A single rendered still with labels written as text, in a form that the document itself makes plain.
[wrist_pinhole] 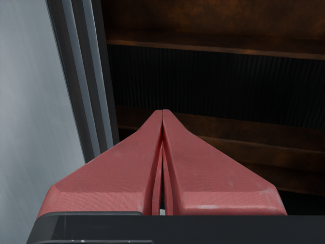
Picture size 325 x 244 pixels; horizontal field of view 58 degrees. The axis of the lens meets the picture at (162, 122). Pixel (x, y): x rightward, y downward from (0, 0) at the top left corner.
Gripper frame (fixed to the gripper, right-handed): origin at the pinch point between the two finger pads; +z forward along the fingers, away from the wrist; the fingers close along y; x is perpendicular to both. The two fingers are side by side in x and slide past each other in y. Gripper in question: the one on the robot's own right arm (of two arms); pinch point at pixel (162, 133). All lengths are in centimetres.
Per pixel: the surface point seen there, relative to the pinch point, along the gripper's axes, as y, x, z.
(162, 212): 0.0, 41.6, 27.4
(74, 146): 7.8, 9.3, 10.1
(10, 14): 10.3, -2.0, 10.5
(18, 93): 11.7, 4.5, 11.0
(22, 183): 15.0, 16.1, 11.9
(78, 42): 6.3, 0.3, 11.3
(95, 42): 5.3, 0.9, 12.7
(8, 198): 17.7, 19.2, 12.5
